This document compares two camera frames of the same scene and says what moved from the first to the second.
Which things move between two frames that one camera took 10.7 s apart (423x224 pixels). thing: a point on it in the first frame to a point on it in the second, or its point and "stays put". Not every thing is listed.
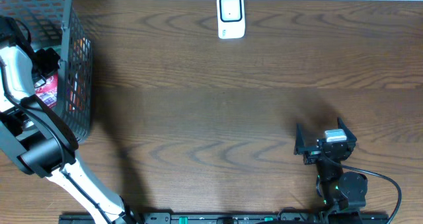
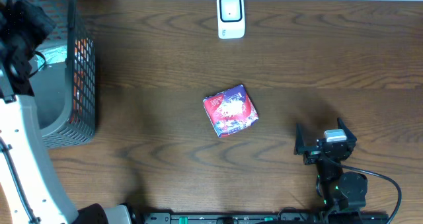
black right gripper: (312, 153) stays put
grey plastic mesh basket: (48, 14) stays put
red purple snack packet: (48, 92) to (230, 110)
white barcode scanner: (230, 16) stays put
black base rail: (229, 218) stays put
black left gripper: (48, 60) to (28, 11)
